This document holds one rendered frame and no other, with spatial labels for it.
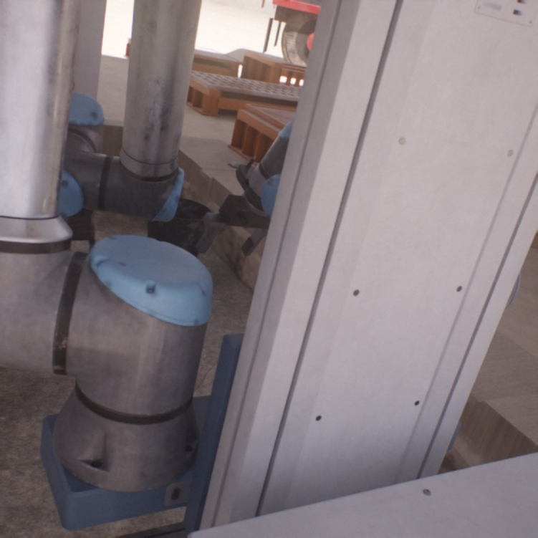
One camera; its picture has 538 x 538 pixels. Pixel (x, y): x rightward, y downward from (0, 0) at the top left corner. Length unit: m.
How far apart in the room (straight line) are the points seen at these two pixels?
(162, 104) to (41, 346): 0.38
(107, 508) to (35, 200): 0.38
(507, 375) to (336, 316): 1.67
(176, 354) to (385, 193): 0.30
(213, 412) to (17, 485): 1.16
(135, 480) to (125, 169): 0.46
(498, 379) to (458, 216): 1.58
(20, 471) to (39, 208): 1.27
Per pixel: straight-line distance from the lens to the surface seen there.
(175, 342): 0.75
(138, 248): 0.79
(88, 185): 1.04
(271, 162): 1.34
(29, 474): 1.94
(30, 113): 0.74
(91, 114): 1.12
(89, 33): 1.61
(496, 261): 0.82
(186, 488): 0.89
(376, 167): 0.64
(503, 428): 2.06
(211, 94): 5.38
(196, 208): 3.40
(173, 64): 0.90
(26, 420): 2.12
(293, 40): 9.82
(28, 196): 0.75
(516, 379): 2.34
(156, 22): 0.88
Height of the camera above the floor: 1.29
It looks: 23 degrees down
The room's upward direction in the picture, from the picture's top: 13 degrees clockwise
